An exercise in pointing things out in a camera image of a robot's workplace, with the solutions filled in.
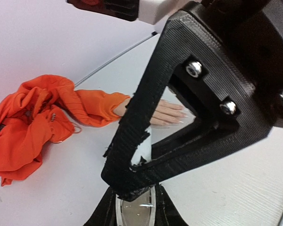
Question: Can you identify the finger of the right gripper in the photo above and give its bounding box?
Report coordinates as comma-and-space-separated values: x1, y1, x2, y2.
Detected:
101, 11, 272, 188

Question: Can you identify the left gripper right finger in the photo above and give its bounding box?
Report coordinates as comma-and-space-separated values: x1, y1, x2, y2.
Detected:
154, 185, 188, 226

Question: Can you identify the clear nail polish bottle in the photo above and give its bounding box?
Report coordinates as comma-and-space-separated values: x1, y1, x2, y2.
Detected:
115, 187, 156, 226

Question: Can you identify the mannequin hand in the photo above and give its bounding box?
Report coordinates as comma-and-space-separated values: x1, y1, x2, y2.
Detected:
113, 98, 187, 126

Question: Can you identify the white nail polish cap brush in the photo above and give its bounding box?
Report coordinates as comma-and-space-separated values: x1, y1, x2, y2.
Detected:
131, 127, 152, 167

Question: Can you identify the orange crumpled garment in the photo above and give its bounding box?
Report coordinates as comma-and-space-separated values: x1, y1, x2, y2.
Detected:
0, 75, 128, 186

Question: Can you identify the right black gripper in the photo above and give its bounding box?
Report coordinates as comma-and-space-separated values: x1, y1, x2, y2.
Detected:
200, 0, 283, 127

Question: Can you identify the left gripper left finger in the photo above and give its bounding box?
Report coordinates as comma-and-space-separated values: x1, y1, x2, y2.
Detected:
83, 187, 117, 226

